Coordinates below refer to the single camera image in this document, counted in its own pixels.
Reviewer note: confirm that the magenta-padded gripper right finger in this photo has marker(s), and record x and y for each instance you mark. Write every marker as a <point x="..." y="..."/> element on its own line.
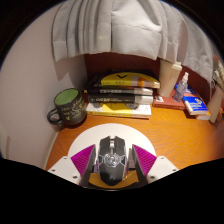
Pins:
<point x="145" y="159"/>

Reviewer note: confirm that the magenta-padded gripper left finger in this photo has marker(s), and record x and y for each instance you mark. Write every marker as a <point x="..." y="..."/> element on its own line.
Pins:
<point x="83" y="159"/>

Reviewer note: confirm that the grey black computer mouse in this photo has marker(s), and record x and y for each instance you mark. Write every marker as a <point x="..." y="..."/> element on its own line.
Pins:
<point x="112" y="166"/>

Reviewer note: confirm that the white round mouse pad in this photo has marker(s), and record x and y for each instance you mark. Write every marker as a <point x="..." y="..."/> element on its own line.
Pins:
<point x="110" y="130"/>

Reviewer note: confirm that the dark green mug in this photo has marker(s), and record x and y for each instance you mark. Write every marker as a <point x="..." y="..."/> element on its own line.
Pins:
<point x="70" y="110"/>

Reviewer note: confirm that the white yellow book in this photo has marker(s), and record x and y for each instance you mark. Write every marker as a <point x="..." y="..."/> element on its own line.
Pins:
<point x="116" y="110"/>

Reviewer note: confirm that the red-brown notebook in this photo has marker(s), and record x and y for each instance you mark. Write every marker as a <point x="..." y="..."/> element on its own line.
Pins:
<point x="165" y="103"/>

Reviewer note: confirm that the blue book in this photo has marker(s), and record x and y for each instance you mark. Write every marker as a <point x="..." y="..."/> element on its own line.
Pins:
<point x="196" y="101"/>

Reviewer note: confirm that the clear spray bottle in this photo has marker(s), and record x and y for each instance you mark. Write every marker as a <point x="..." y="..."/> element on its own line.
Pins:
<point x="180" y="90"/>

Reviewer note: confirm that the yellow black book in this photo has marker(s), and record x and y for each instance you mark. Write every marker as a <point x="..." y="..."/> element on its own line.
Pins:
<point x="133" y="80"/>

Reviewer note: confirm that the cream lidded tumbler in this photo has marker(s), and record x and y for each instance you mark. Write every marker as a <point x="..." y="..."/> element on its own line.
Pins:
<point x="168" y="78"/>

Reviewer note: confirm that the white pitcher vase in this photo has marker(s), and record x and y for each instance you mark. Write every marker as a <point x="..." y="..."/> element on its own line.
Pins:
<point x="217" y="103"/>

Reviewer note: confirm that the white curtain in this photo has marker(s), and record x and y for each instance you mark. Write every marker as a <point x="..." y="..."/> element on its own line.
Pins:
<point x="116" y="26"/>

